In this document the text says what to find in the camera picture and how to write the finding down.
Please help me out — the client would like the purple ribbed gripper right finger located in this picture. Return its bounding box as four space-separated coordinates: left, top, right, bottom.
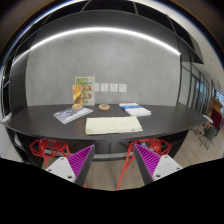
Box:
132 143 184 186

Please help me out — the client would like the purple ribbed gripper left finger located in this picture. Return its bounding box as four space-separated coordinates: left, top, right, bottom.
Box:
45 143 96 188

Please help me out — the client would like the cream folded towel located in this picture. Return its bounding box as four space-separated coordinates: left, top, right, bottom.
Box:
85 116 143 135

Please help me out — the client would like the blue and white booklet stack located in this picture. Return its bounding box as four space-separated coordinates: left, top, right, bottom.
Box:
119 103 151 117

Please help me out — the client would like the orange leaflet acrylic holder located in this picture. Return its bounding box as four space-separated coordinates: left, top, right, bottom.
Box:
72 85 82 110

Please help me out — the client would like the round wooden tape roll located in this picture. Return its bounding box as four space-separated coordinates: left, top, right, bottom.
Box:
99 104 110 111

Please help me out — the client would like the dark background chair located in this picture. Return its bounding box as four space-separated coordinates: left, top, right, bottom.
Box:
199 126 217 148

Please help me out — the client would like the green printed display sign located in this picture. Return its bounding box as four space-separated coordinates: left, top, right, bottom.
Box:
75 76 95 106

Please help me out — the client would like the curved white light strip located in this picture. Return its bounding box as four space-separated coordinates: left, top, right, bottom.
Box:
12 27 181 65

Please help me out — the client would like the black overhead shelf unit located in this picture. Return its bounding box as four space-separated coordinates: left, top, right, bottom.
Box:
0 0 202 115

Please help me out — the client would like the right red wire chair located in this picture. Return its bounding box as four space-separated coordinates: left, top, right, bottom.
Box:
116 138 172 189

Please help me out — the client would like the red wire chair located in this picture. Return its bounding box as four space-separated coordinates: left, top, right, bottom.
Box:
116 138 172 189
29 139 71 166

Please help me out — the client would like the left red wire chair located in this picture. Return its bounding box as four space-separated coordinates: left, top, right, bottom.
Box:
29 139 71 166

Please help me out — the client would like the white wall socket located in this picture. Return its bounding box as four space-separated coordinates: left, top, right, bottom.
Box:
110 83 118 92
95 83 99 92
119 84 127 93
100 83 109 92

